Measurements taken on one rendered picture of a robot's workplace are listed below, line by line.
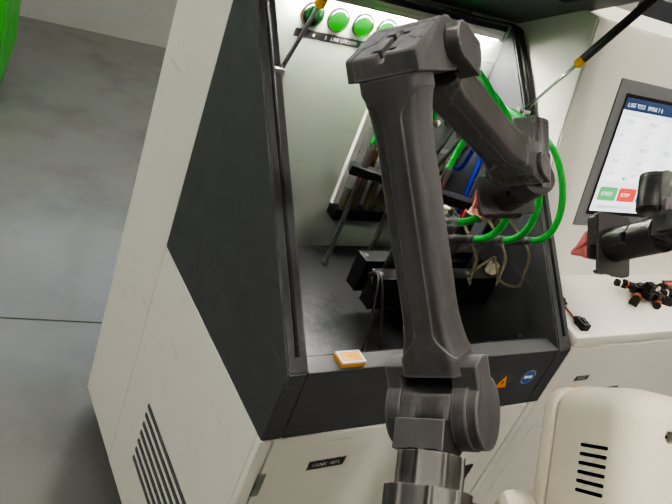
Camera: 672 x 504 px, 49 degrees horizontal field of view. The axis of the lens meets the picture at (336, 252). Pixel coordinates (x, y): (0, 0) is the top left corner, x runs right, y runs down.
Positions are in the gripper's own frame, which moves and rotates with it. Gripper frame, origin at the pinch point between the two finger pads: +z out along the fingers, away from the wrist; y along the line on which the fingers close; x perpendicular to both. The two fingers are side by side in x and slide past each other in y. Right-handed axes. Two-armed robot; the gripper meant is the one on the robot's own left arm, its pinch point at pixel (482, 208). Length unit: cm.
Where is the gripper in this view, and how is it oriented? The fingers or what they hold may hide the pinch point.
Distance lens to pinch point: 135.5
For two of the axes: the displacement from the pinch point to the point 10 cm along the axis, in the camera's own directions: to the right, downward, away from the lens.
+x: 0.8, 9.8, -1.8
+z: -2.7, 2.0, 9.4
